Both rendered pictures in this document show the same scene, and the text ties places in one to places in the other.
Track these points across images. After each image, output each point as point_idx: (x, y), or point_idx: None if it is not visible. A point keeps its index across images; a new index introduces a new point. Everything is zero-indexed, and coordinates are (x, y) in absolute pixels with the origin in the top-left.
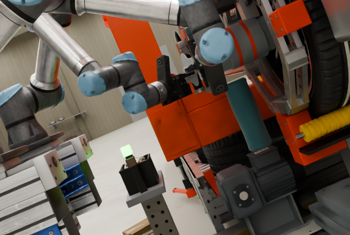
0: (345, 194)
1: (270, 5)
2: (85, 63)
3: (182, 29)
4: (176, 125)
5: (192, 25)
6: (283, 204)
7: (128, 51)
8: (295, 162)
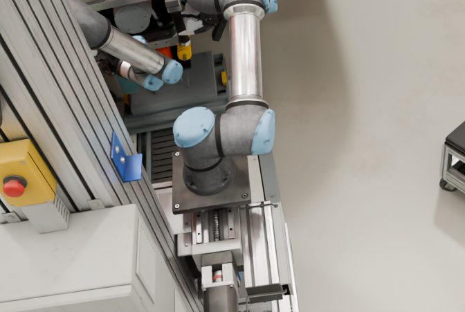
0: (164, 94)
1: None
2: (162, 56)
3: (97, 3)
4: None
5: None
6: None
7: (139, 36)
8: (112, 94)
